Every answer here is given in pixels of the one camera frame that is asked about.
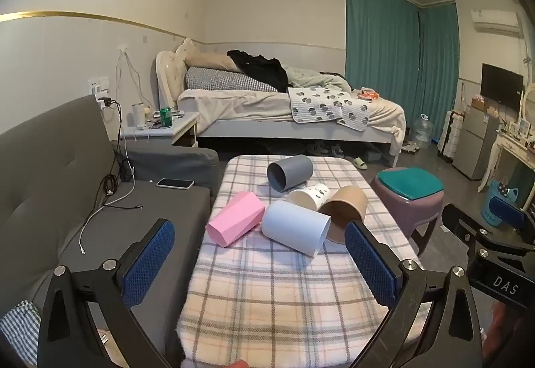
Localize white wall power strip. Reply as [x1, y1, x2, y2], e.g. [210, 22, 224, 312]
[87, 77, 112, 96]

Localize white charging cable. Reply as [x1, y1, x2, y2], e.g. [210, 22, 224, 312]
[79, 176, 136, 256]

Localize black cable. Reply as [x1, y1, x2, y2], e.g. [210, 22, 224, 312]
[100, 98, 143, 211]

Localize white suitcase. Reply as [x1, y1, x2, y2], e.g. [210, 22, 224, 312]
[436, 111, 463, 162]

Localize white leaf-print cup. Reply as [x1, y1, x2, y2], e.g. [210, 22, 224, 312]
[285, 183, 331, 212]

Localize white dressing table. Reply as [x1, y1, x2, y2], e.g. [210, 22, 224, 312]
[477, 129, 535, 194]

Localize teal curtain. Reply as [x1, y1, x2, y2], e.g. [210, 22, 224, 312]
[344, 0, 459, 144]

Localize grey mini fridge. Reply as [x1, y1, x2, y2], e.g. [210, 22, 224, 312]
[452, 106, 501, 181]

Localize white framed mirror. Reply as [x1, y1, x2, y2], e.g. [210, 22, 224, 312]
[519, 83, 535, 131]

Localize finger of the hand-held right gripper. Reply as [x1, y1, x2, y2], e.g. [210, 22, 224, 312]
[488, 197, 535, 245]
[442, 203, 498, 264]

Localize beige pillow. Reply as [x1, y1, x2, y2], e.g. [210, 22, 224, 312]
[175, 38, 235, 71]

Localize black television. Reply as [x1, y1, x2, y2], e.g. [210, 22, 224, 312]
[480, 63, 525, 106]

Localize grey sofa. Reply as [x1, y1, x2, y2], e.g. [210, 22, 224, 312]
[0, 94, 220, 354]

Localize leaf-print white blanket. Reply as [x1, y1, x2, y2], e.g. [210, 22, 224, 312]
[287, 86, 371, 131]

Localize blue striped cloth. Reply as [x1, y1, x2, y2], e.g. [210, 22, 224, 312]
[0, 300, 43, 367]

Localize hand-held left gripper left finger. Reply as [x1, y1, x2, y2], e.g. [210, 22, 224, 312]
[37, 218, 185, 368]

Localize brown cup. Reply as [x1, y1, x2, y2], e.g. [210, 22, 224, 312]
[318, 185, 369, 244]

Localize purple stool with teal cushion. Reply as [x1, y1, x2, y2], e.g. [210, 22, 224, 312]
[371, 167, 445, 257]

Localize white smartphone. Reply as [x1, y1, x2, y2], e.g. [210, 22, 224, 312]
[156, 178, 195, 190]

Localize white bedside table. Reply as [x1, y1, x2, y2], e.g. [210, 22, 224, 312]
[120, 111, 202, 148]

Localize clear water jug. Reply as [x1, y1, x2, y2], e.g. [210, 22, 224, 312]
[412, 113, 431, 150]

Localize blue basket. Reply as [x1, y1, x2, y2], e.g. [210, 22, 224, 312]
[480, 179, 520, 227]

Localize pale green quilt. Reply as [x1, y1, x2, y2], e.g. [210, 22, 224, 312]
[286, 66, 352, 92]

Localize bed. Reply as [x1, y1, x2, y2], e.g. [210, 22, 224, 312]
[155, 38, 407, 169]

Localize checked bolster pillow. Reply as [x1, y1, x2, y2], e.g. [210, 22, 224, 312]
[185, 66, 279, 94]

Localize white air conditioner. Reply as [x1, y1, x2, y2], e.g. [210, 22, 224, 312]
[470, 8, 520, 33]

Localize light blue cup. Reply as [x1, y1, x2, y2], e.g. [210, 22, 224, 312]
[261, 200, 332, 257]

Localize pink faceted cup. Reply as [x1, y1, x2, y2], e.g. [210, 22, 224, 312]
[205, 191, 266, 248]

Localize black clothing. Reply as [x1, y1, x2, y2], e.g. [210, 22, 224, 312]
[227, 50, 290, 93]

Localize dark shoes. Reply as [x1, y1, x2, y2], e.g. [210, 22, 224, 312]
[304, 142, 344, 158]

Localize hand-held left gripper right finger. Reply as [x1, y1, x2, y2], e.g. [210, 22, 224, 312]
[345, 221, 483, 368]

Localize person's right forearm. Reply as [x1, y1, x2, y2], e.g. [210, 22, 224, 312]
[480, 301, 535, 368]

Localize grey cup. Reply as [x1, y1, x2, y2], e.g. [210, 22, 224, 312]
[267, 154, 314, 190]

